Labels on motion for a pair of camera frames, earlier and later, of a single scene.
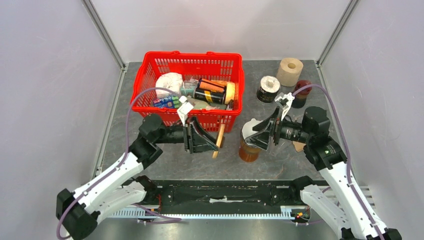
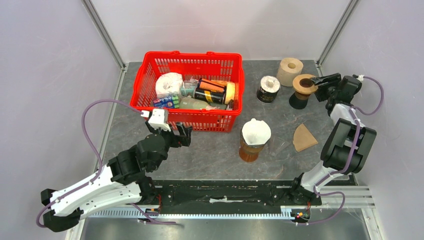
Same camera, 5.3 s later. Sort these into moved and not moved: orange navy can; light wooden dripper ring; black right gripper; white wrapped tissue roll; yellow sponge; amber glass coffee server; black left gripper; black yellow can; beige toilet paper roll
Moved: black right gripper; black left gripper; light wooden dripper ring
Not moved: orange navy can; yellow sponge; black yellow can; white wrapped tissue roll; beige toilet paper roll; amber glass coffee server
